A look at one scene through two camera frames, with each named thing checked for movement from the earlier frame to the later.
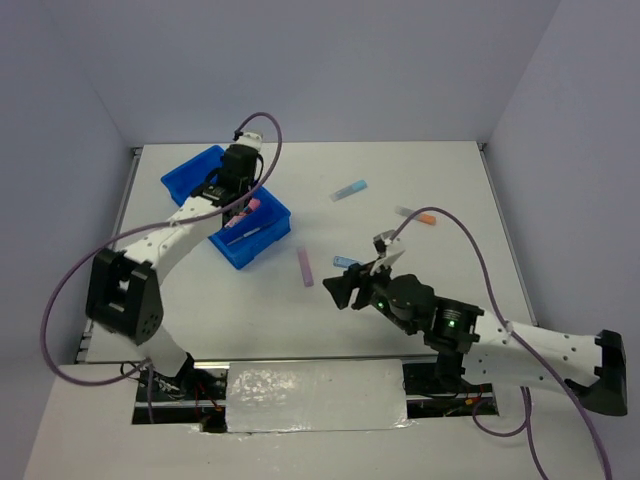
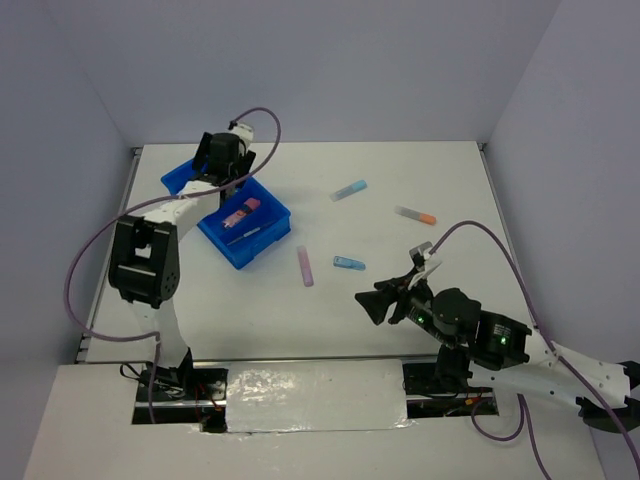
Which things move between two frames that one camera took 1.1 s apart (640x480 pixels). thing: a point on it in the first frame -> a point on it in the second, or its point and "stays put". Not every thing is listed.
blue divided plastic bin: [245, 239] stays put
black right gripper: [359, 275] -> [388, 290]
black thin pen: [252, 233] stays put
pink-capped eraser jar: [253, 204] stays put
